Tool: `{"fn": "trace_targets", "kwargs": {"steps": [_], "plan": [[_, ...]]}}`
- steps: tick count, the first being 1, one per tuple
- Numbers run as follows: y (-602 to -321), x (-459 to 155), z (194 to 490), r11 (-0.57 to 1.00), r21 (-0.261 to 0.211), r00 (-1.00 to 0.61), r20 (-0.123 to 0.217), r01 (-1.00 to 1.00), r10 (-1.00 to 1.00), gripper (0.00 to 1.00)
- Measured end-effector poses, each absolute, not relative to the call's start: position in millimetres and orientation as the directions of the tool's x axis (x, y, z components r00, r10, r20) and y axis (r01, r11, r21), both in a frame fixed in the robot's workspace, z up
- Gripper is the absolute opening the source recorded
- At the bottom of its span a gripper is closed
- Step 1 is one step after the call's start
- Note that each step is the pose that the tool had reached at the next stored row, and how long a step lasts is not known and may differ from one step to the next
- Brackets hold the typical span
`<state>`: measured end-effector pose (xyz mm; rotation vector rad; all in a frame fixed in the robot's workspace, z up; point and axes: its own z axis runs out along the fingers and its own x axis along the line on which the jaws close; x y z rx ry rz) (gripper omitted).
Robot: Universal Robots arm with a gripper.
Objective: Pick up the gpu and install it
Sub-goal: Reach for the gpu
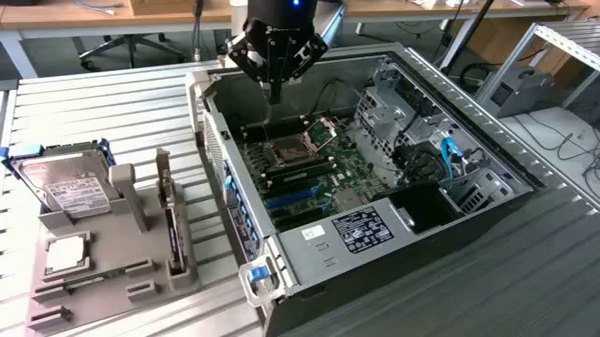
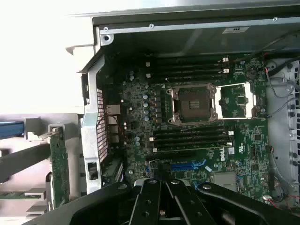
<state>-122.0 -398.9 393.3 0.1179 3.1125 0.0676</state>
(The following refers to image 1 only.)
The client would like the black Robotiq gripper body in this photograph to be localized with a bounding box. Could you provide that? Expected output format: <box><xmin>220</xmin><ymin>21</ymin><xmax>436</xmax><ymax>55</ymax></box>
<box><xmin>243</xmin><ymin>0</ymin><xmax>317</xmax><ymax>48</ymax></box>

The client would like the graphics card with silver bracket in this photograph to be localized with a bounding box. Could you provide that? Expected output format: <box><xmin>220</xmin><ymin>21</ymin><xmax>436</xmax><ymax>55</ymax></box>
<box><xmin>153</xmin><ymin>147</ymin><xmax>188</xmax><ymax>277</ymax></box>

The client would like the thin socket locking lever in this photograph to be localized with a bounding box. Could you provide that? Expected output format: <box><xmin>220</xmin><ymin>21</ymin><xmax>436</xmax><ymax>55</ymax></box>
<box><xmin>261</xmin><ymin>105</ymin><xmax>272</xmax><ymax>145</ymax></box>

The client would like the metal socket cover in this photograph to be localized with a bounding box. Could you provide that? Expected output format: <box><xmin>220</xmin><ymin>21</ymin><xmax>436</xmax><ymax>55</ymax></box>
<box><xmin>301</xmin><ymin>117</ymin><xmax>340</xmax><ymax>150</ymax></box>

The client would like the small brown cardboard box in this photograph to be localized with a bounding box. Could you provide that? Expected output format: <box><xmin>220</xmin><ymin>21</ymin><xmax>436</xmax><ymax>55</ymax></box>
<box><xmin>128</xmin><ymin>0</ymin><xmax>197</xmax><ymax>17</ymax></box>

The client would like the silver drive cage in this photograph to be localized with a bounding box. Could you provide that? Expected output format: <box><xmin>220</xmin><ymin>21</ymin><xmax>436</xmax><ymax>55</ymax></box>
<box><xmin>353</xmin><ymin>58</ymin><xmax>535</xmax><ymax>215</ymax></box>

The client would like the black office chair base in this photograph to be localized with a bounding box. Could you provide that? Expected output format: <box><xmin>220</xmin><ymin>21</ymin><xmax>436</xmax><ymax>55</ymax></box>
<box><xmin>77</xmin><ymin>33</ymin><xmax>186</xmax><ymax>71</ymax></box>

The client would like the CPU socket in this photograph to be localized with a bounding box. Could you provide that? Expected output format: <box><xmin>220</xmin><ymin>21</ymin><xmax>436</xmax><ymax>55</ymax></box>
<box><xmin>264</xmin><ymin>135</ymin><xmax>309</xmax><ymax>166</ymax></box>

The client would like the long wooden desk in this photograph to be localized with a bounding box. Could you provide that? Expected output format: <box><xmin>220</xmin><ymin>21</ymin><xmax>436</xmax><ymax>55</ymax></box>
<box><xmin>343</xmin><ymin>0</ymin><xmax>591</xmax><ymax>36</ymax></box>

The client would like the green Dell motherboard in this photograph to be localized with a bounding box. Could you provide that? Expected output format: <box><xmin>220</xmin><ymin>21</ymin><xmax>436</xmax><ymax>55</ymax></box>
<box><xmin>236</xmin><ymin>117</ymin><xmax>375</xmax><ymax>232</ymax></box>

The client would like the black installed RAM stick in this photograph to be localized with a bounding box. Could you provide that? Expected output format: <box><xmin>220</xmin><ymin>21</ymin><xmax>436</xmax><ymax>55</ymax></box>
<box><xmin>265</xmin><ymin>159</ymin><xmax>337</xmax><ymax>187</ymax></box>

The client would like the black tripod pole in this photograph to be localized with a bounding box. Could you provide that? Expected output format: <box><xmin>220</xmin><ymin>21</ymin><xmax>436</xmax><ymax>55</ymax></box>
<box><xmin>438</xmin><ymin>0</ymin><xmax>498</xmax><ymax>77</ymax></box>

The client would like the blue expansion slot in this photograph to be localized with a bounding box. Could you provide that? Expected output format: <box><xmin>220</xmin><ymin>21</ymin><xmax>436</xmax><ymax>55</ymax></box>
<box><xmin>264</xmin><ymin>185</ymin><xmax>319</xmax><ymax>210</ymax></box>

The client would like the silver chipset heatsink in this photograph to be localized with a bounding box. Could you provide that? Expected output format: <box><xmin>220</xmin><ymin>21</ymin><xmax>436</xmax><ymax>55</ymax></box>
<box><xmin>333</xmin><ymin>191</ymin><xmax>368</xmax><ymax>211</ymax></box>

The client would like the grey box device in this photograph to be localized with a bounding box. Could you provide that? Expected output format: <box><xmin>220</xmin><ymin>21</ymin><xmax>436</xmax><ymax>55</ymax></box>
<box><xmin>486</xmin><ymin>66</ymin><xmax>557</xmax><ymax>119</ymax></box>

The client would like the silver hard disk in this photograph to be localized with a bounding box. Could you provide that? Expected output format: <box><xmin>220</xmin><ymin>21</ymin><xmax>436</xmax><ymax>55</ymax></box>
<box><xmin>10</xmin><ymin>149</ymin><xmax>116</xmax><ymax>218</ymax></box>

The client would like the blue disk caddy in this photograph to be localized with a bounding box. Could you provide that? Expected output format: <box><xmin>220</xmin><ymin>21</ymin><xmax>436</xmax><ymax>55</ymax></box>
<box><xmin>0</xmin><ymin>138</ymin><xmax>117</xmax><ymax>168</ymax></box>

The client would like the silver power supply unit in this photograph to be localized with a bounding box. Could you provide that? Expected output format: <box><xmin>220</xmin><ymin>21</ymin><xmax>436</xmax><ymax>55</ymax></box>
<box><xmin>275</xmin><ymin>199</ymin><xmax>412</xmax><ymax>287</ymax></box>

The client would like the grey parts rack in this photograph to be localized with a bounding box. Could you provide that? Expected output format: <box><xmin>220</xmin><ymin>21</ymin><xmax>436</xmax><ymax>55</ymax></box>
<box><xmin>26</xmin><ymin>163</ymin><xmax>201</xmax><ymax>333</ymax></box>

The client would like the silver CPU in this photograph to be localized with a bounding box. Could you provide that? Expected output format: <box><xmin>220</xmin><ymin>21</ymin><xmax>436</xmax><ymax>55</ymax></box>
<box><xmin>45</xmin><ymin>235</ymin><xmax>89</xmax><ymax>277</ymax></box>

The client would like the open grey PC case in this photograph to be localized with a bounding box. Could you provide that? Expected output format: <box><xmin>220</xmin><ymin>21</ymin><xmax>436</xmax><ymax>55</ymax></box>
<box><xmin>185</xmin><ymin>41</ymin><xmax>549</xmax><ymax>337</ymax></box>

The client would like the green RAM stick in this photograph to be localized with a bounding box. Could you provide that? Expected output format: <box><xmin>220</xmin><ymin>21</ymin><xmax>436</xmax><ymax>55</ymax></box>
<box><xmin>62</xmin><ymin>268</ymin><xmax>130</xmax><ymax>291</ymax></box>

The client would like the grey hanging cable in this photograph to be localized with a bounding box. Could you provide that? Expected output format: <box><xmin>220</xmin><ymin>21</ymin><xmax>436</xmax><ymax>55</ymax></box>
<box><xmin>189</xmin><ymin>0</ymin><xmax>206</xmax><ymax>63</ymax></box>

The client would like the thin black wire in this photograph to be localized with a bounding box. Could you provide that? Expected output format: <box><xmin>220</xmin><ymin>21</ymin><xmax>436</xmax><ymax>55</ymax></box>
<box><xmin>312</xmin><ymin>79</ymin><xmax>363</xmax><ymax>117</ymax></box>

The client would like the blue white network cable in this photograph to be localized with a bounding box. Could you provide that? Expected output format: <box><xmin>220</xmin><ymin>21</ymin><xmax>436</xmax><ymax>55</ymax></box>
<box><xmin>73</xmin><ymin>0</ymin><xmax>125</xmax><ymax>15</ymax></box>

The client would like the coiled black cable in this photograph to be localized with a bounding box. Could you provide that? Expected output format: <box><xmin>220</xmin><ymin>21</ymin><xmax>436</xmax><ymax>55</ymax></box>
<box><xmin>458</xmin><ymin>62</ymin><xmax>492</xmax><ymax>88</ymax></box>

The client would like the black power wire bundle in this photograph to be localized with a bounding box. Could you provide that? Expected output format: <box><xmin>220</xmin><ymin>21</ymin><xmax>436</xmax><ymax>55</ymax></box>
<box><xmin>392</xmin><ymin>142</ymin><xmax>444</xmax><ymax>182</ymax></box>

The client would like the blue SATA wire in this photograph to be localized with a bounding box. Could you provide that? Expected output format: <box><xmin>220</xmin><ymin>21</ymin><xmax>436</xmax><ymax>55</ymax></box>
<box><xmin>439</xmin><ymin>136</ymin><xmax>463</xmax><ymax>180</ymax></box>

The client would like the aluminium slatted frame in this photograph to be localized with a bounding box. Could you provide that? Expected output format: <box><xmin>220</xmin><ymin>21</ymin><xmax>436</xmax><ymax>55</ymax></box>
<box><xmin>472</xmin><ymin>20</ymin><xmax>600</xmax><ymax>110</ymax></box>

